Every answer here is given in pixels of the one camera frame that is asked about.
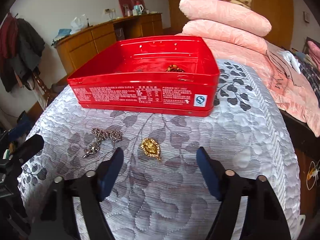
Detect brown wooden bead bracelet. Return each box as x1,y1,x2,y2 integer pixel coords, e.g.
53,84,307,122
165,64,186,73

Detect white floral quilted cover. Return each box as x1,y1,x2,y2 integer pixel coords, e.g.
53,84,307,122
18,60,300,239

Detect gold pendant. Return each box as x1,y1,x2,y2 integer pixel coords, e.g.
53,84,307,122
140,138,161,161

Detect pink bed cover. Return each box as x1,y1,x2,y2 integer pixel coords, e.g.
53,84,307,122
203,38,319,137

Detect plaid folded clothes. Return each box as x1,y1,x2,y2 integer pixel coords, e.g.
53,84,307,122
296,51,320,104

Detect white cloth on bed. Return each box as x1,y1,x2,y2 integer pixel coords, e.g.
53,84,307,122
279,50,301,74

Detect red tin box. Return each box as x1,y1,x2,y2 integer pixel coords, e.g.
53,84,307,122
67,36,220,117

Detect wooden sideboard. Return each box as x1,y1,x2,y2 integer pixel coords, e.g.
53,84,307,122
54,12,163,75

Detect pink folded blanket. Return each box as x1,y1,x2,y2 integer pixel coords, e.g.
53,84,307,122
307,40,320,69

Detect blue cloth on sideboard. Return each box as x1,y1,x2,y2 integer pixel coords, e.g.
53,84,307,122
51,29,72,46

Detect lower pink folded quilt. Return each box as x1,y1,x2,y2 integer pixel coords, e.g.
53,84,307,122
182,20,267,54

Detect white plastic bag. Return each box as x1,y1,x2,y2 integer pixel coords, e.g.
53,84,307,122
70,14,89,35

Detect wooden wardrobe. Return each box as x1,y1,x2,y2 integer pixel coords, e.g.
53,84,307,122
168,0,293,49

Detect red photo frames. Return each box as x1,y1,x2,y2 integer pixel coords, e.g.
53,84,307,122
118,0,145,17

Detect white kettle with pink lid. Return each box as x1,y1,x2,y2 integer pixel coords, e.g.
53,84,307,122
133,1,144,15

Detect white power cable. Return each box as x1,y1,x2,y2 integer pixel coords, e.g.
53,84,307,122
306,159,320,191

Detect silver chain necklace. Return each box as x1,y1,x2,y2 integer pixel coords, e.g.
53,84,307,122
82,127,124,159

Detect wall phone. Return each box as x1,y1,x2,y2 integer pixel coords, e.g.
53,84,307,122
303,11,310,23

